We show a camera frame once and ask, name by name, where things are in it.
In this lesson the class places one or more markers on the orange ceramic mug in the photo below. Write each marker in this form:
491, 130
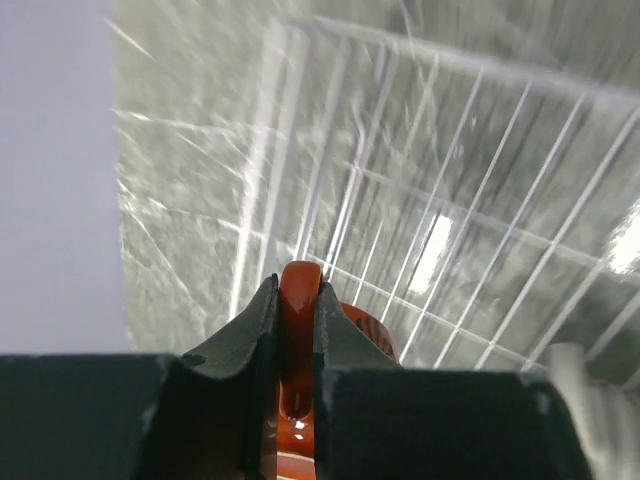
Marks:
297, 325

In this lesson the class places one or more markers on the white wire dish rack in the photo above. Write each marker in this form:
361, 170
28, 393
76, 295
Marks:
484, 211

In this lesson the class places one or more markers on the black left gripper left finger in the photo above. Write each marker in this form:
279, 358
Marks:
210, 413

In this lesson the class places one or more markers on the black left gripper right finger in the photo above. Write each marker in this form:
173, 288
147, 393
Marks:
482, 425

